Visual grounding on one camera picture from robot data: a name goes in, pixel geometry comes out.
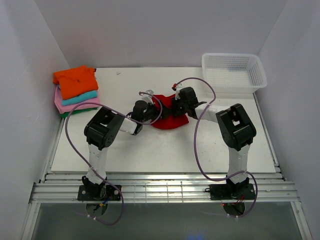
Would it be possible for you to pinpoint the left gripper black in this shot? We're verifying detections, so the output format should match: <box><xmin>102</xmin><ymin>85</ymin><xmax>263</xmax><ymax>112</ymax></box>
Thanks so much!
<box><xmin>141</xmin><ymin>100</ymin><xmax>173</xmax><ymax>124</ymax></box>

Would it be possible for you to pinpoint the red t shirt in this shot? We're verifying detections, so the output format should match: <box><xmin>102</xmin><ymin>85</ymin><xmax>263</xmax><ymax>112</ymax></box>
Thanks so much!
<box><xmin>152</xmin><ymin>94</ymin><xmax>189</xmax><ymax>130</ymax></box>

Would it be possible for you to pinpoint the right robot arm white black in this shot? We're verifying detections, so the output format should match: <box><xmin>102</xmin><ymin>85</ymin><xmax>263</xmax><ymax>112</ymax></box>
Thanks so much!
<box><xmin>171</xmin><ymin>84</ymin><xmax>257</xmax><ymax>201</ymax></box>

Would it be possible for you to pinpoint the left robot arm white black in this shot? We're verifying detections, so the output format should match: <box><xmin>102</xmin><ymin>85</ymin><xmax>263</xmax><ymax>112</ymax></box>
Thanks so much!
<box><xmin>80</xmin><ymin>100</ymin><xmax>165</xmax><ymax>203</ymax></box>

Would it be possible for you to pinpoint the white plastic basket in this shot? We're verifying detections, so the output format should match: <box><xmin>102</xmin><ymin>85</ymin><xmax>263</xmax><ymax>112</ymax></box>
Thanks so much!
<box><xmin>201</xmin><ymin>53</ymin><xmax>268</xmax><ymax>94</ymax></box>

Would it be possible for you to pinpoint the teal folded t shirt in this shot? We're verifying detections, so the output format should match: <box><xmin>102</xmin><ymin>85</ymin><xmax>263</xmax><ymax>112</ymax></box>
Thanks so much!
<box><xmin>61</xmin><ymin>90</ymin><xmax>98</xmax><ymax>106</ymax></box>

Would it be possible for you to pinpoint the orange folded t shirt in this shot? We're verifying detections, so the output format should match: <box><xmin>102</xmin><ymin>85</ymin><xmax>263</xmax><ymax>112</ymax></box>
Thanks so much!
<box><xmin>52</xmin><ymin>65</ymin><xmax>99</xmax><ymax>100</ymax></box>

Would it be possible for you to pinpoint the green folded t shirt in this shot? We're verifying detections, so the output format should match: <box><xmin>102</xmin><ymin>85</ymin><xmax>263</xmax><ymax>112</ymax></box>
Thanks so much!
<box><xmin>60</xmin><ymin>107</ymin><xmax>98</xmax><ymax>119</ymax></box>

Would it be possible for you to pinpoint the pink folded t shirt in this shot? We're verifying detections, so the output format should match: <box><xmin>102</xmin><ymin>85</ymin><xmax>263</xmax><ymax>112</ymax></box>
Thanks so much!
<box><xmin>54</xmin><ymin>85</ymin><xmax>101</xmax><ymax>115</ymax></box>

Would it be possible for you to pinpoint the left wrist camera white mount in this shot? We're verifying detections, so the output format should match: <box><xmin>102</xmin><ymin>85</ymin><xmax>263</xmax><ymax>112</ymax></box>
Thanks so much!
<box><xmin>139</xmin><ymin>90</ymin><xmax>154</xmax><ymax>105</ymax></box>

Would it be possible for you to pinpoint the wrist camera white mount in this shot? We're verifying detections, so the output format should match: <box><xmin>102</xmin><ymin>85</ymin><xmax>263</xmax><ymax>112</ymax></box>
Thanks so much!
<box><xmin>139</xmin><ymin>90</ymin><xmax>154</xmax><ymax>105</ymax></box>
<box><xmin>172</xmin><ymin>83</ymin><xmax>184</xmax><ymax>100</ymax></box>

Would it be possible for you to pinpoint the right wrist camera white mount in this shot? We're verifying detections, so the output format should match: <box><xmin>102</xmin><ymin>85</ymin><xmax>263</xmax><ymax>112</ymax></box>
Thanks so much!
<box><xmin>172</xmin><ymin>83</ymin><xmax>184</xmax><ymax>100</ymax></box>

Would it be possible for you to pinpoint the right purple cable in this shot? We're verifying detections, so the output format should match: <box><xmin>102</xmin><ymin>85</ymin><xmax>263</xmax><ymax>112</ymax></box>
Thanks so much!
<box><xmin>171</xmin><ymin>77</ymin><xmax>258</xmax><ymax>218</ymax></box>

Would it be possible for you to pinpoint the purple cable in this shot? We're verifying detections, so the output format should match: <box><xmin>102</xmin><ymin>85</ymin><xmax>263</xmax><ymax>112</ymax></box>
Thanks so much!
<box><xmin>64</xmin><ymin>90</ymin><xmax>164</xmax><ymax>226</ymax></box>
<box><xmin>171</xmin><ymin>77</ymin><xmax>258</xmax><ymax>218</ymax></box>

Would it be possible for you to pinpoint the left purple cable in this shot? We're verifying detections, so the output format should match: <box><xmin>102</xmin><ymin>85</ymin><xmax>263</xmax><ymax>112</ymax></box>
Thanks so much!
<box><xmin>64</xmin><ymin>90</ymin><xmax>164</xmax><ymax>226</ymax></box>

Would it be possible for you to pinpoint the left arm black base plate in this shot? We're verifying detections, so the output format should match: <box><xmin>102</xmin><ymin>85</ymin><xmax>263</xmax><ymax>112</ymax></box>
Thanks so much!
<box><xmin>77</xmin><ymin>185</ymin><xmax>121</xmax><ymax>202</ymax></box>

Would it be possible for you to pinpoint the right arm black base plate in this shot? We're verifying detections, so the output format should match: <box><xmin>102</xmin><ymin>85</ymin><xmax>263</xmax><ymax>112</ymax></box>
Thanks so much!
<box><xmin>204</xmin><ymin>183</ymin><xmax>256</xmax><ymax>201</ymax></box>

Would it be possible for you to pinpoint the aluminium frame rail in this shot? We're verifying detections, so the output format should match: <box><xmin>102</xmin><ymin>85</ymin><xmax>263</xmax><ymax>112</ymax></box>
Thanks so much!
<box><xmin>28</xmin><ymin>109</ymin><xmax>313</xmax><ymax>240</ymax></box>

